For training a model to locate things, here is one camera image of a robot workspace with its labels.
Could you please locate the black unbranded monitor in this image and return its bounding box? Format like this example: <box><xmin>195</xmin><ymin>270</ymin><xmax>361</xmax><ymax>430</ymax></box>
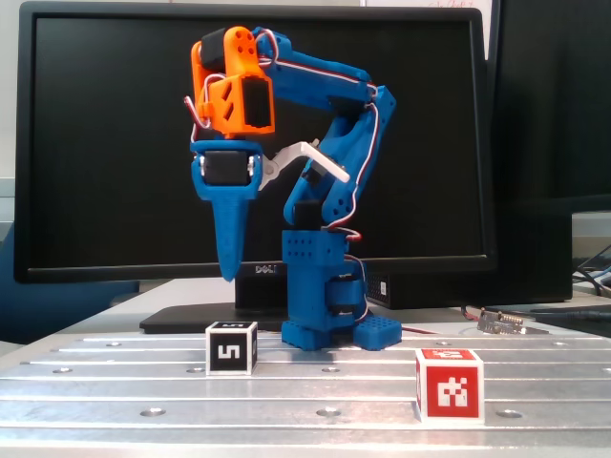
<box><xmin>486</xmin><ymin>0</ymin><xmax>611</xmax><ymax>214</ymax></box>

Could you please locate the red cube with white marker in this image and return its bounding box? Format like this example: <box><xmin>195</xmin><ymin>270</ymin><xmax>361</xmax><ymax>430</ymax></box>
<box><xmin>413</xmin><ymin>347</ymin><xmax>486</xmax><ymax>425</ymax></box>

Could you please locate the small bare circuit board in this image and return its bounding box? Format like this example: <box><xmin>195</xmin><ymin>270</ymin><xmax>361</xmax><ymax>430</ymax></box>
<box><xmin>476</xmin><ymin>308</ymin><xmax>527</xmax><ymax>335</ymax></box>

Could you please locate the black cable with barrel plug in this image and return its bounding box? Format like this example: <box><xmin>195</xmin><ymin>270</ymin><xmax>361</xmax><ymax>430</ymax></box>
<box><xmin>529</xmin><ymin>307</ymin><xmax>611</xmax><ymax>321</ymax></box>

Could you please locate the bundle of dark cables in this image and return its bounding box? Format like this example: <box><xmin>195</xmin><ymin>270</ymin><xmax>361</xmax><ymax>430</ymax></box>
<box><xmin>571</xmin><ymin>241</ymin><xmax>611</xmax><ymax>293</ymax></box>

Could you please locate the blue tapered moving gripper finger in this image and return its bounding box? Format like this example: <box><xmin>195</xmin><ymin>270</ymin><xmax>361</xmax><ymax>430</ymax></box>
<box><xmin>192</xmin><ymin>156</ymin><xmax>263</xmax><ymax>282</ymax></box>

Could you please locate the white mounted wrist camera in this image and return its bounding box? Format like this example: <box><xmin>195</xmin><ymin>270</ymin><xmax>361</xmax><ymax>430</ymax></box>
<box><xmin>259</xmin><ymin>139</ymin><xmax>353</xmax><ymax>193</ymax></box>

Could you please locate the blue chair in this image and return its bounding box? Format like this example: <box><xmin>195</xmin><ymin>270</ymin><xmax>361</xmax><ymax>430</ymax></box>
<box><xmin>0</xmin><ymin>223</ymin><xmax>140</xmax><ymax>345</ymax></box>

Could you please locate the black Dell monitor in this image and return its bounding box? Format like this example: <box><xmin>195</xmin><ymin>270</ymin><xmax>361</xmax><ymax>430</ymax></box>
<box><xmin>12</xmin><ymin>0</ymin><xmax>497</xmax><ymax>335</ymax></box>

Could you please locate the blue gripper body black servo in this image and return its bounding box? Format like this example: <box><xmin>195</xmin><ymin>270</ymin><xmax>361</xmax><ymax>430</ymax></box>
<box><xmin>190</xmin><ymin>139</ymin><xmax>263</xmax><ymax>186</ymax></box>

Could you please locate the black cube with white marker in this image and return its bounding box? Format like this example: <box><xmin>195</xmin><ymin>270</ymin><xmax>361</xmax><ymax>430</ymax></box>
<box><xmin>204</xmin><ymin>320</ymin><xmax>260</xmax><ymax>377</ymax></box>

